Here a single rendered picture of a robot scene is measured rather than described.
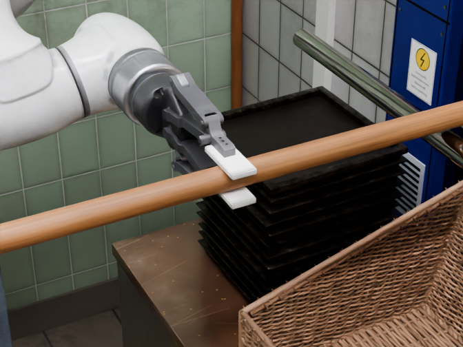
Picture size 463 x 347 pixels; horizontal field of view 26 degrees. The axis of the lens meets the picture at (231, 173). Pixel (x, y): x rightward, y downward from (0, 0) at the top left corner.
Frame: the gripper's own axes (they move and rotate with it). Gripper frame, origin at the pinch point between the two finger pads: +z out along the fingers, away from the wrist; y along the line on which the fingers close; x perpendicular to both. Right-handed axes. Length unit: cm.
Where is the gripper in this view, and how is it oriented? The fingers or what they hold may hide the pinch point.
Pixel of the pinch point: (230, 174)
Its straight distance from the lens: 112.2
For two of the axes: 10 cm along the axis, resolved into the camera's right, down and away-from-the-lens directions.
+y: 0.0, 8.5, 5.3
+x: -8.9, 2.4, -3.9
